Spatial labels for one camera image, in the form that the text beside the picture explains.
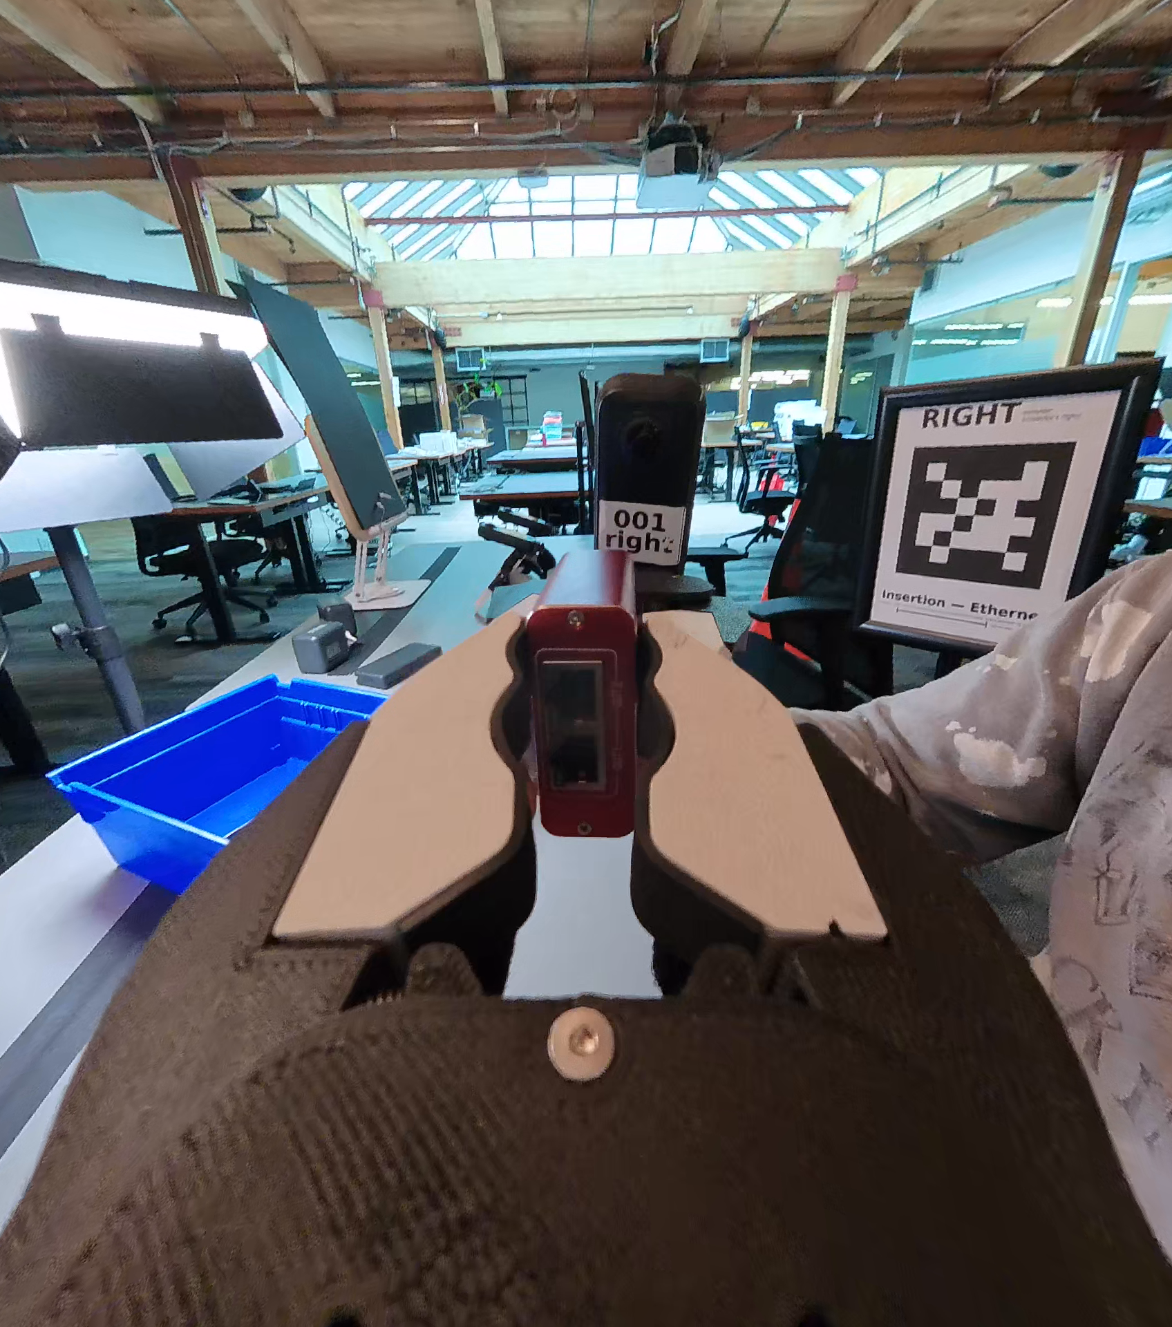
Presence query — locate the grey light stand pole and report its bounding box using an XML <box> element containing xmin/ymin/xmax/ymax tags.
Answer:
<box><xmin>45</xmin><ymin>523</ymin><xmax>147</xmax><ymax>733</ymax></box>

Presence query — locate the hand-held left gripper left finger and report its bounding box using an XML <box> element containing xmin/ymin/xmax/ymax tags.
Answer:
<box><xmin>270</xmin><ymin>611</ymin><xmax>541</xmax><ymax>947</ymax></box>

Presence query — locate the ceiling projector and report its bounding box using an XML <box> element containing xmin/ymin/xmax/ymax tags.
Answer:
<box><xmin>636</xmin><ymin>119</ymin><xmax>720</xmax><ymax>209</ymax></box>

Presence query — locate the blue plastic bin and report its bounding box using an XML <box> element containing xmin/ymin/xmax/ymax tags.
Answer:
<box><xmin>47</xmin><ymin>674</ymin><xmax>389</xmax><ymax>896</ymax></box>

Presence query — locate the black flat box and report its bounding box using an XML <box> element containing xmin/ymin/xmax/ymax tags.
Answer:
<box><xmin>356</xmin><ymin>643</ymin><xmax>443</xmax><ymax>692</ymax></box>

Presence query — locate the black red office chair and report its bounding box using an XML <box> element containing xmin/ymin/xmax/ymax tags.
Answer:
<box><xmin>736</xmin><ymin>430</ymin><xmax>893</xmax><ymax>712</ymax></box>

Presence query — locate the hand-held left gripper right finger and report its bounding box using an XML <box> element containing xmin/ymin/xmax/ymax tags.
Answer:
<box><xmin>632</xmin><ymin>610</ymin><xmax>893</xmax><ymax>947</ymax></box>

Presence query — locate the person's patterned grey shirt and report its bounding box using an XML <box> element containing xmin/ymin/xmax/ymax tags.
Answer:
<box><xmin>1026</xmin><ymin>715</ymin><xmax>1172</xmax><ymax>1327</ymax></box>

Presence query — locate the framed tag sign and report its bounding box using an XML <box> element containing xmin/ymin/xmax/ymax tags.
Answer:
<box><xmin>852</xmin><ymin>357</ymin><xmax>1167</xmax><ymax>657</ymax></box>

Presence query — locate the softbox light panel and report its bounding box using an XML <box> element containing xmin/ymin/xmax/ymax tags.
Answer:
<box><xmin>0</xmin><ymin>249</ymin><xmax>309</xmax><ymax>535</ymax></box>

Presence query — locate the black angular device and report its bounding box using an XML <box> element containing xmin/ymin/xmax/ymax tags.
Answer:
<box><xmin>477</xmin><ymin>508</ymin><xmax>562</xmax><ymax>582</ymax></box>

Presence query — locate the grey action camera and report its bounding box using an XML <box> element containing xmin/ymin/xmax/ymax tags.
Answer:
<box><xmin>291</xmin><ymin>605</ymin><xmax>360</xmax><ymax>674</ymax></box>

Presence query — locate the person's right forearm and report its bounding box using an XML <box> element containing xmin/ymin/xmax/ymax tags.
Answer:
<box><xmin>791</xmin><ymin>523</ymin><xmax>1172</xmax><ymax>863</ymax></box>

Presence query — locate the wood-edged board on stand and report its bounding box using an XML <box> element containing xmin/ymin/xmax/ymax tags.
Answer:
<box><xmin>234</xmin><ymin>271</ymin><xmax>433</xmax><ymax>609</ymax></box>

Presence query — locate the red ethernet adapter box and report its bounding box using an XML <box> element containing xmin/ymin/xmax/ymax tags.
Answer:
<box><xmin>524</xmin><ymin>549</ymin><xmax>642</xmax><ymax>840</ymax></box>

